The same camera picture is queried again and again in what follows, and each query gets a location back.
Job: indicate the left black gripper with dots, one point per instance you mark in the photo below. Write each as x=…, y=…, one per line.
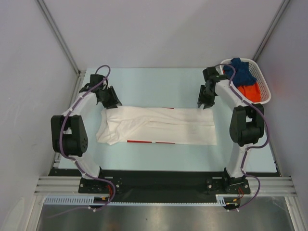
x=114, y=101

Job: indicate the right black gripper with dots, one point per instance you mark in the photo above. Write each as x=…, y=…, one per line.
x=205, y=94

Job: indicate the white t shirt red print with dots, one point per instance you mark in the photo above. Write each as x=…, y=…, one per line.
x=190, y=126

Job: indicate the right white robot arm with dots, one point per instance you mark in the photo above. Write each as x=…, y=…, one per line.
x=246, y=128

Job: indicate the blue t shirt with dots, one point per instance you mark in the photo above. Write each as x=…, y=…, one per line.
x=242, y=77

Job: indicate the orange t shirt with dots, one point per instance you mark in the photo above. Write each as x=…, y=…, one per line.
x=251, y=92

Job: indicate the white plastic basket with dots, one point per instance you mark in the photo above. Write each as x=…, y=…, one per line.
x=225, y=68

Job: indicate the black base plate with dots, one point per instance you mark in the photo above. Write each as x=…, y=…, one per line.
x=155, y=186

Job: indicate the right white cable duct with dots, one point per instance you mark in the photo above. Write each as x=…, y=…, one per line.
x=228, y=199

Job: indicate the white cable duct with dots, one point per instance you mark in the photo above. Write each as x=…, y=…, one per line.
x=228, y=199
x=77, y=200

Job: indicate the left white cable duct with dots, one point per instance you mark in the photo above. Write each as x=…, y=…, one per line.
x=77, y=200

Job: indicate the left aluminium frame post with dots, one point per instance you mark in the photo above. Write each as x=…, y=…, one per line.
x=57, y=33

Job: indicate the aluminium frame post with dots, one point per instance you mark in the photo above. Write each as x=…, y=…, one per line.
x=57, y=33
x=274, y=23

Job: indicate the aluminium front rail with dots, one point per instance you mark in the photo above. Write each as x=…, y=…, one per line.
x=269, y=186

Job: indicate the right aluminium frame post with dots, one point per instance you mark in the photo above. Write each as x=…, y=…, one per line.
x=274, y=23

